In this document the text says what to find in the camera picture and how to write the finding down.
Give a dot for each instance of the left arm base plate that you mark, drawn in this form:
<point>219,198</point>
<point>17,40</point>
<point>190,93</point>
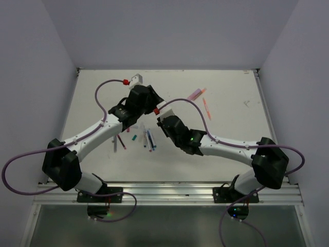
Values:
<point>104,195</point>

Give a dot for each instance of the purple highlighter pen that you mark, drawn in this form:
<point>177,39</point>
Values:
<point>115,144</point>

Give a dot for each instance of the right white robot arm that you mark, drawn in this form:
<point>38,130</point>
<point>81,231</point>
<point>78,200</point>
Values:
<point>268,164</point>

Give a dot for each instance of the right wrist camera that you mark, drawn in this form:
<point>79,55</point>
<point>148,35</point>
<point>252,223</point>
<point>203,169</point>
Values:
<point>164,110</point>

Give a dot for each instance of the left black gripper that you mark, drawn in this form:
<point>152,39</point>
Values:
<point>154,99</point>

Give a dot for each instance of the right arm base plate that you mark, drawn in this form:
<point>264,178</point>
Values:
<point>225,195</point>

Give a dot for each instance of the white blue-tipped marker pen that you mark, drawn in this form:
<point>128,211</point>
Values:
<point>144,137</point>

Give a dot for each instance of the orange pen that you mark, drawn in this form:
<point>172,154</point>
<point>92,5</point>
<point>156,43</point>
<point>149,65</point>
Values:
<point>206,108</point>

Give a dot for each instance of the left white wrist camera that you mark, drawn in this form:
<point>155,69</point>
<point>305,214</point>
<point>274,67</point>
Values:
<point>136,80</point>

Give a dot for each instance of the aluminium rail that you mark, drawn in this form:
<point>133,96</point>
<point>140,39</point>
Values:
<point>177,193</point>

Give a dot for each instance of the red pen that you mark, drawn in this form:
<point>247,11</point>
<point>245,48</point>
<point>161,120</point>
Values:
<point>121,142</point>

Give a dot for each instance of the blue pen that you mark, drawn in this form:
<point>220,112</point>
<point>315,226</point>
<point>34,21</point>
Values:
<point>150,140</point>

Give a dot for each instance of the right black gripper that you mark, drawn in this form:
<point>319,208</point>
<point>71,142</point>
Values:
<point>159,123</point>

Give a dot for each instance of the pink capped marker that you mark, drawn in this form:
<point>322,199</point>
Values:
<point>148,143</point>

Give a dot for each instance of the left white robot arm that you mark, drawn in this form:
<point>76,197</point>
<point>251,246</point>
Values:
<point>62,159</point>

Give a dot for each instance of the pink highlighter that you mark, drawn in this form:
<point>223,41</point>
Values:
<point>195,94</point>

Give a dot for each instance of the green capped marker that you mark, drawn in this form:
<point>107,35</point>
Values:
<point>153,139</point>

